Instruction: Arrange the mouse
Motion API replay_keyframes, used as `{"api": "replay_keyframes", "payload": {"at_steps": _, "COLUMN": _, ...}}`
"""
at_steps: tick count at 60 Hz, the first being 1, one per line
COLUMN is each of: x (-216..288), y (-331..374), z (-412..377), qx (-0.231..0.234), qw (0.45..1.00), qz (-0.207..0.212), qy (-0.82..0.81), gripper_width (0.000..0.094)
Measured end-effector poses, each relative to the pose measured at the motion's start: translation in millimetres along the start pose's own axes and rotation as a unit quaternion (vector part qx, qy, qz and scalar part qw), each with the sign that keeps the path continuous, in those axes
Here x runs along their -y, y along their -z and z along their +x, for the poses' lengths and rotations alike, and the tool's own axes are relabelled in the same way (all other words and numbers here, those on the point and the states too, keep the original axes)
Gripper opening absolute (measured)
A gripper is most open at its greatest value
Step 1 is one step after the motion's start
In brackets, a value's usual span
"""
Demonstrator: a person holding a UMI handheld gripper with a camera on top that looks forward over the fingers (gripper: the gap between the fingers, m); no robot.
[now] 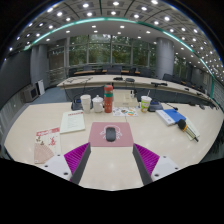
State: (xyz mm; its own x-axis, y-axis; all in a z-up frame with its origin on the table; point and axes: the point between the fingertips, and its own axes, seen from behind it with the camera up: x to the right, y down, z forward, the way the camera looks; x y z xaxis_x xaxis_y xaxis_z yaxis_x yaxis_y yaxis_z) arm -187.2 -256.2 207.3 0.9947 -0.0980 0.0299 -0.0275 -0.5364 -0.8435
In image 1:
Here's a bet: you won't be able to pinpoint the white paper red heading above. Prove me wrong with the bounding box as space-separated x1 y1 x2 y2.
59 109 86 135

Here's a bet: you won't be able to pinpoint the colourful leaflet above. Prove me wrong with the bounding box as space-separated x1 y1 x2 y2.
112 106 139 118

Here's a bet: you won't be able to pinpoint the white booklet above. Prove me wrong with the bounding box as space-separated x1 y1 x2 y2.
183 117 202 141

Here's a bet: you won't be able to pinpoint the ceiling lights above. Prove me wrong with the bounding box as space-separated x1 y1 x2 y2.
6 0 224 84

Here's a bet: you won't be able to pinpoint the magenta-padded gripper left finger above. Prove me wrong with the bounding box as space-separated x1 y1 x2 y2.
41 142 92 184

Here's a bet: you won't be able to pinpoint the red bottle green band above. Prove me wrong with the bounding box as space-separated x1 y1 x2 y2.
103 84 115 114

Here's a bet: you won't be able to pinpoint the long curved conference desk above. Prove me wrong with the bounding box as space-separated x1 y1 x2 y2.
56 73 214 105

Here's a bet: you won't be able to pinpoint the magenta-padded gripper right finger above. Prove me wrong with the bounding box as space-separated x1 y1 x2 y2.
132 143 183 185

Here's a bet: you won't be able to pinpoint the white paper cup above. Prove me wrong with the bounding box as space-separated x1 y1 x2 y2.
80 94 92 114

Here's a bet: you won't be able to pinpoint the dark office chairs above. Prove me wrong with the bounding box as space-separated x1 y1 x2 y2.
68 63 216 104

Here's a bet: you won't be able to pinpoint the blue and white book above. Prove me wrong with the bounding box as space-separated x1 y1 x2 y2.
155 108 187 127

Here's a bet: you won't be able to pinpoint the pink mouse pad white print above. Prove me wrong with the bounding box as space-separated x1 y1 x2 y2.
88 121 135 148

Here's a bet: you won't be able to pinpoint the black desk microphone console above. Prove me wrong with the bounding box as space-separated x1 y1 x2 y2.
148 101 164 113
70 96 84 112

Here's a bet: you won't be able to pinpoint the white lidded mug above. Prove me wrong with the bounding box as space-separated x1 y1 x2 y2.
91 94 105 114

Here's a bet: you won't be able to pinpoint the white sign board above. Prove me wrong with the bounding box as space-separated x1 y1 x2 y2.
36 79 46 97

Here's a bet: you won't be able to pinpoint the grey white cabinet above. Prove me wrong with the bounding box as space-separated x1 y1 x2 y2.
21 84 40 103

